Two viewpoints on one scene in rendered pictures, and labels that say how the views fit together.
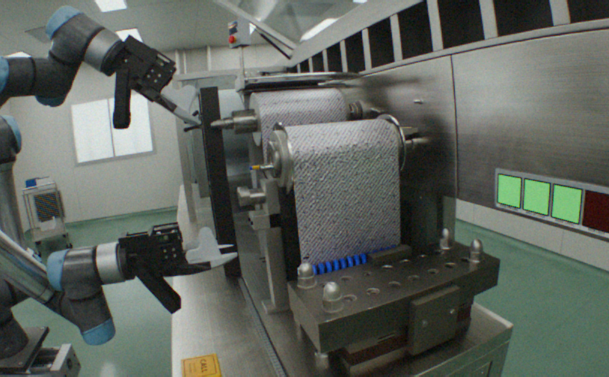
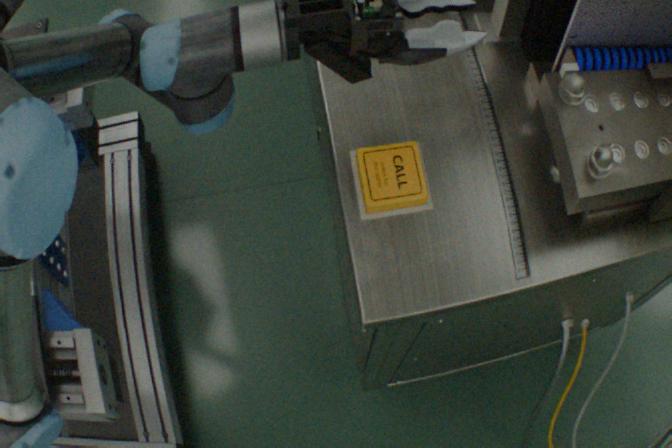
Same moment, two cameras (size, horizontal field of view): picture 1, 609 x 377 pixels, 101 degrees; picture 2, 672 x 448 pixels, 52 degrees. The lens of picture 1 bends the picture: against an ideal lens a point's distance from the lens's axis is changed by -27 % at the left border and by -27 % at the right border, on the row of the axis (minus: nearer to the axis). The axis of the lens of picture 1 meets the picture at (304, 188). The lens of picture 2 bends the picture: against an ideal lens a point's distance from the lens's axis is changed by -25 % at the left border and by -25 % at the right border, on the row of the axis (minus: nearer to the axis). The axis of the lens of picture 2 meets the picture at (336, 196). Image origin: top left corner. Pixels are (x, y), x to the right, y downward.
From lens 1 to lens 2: 0.58 m
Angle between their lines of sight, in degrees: 59
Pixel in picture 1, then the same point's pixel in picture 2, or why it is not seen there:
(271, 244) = not seen: outside the picture
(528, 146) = not seen: outside the picture
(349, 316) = (611, 192)
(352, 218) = (643, 14)
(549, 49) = not seen: outside the picture
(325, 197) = not seen: outside the picture
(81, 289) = (203, 87)
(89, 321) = (205, 114)
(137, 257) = (314, 31)
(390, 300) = (654, 179)
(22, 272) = (89, 74)
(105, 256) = (259, 44)
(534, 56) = not seen: outside the picture
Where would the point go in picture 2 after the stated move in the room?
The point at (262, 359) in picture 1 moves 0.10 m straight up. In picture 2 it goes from (482, 156) to (494, 123)
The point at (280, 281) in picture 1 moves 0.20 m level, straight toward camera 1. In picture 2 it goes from (517, 15) to (533, 152)
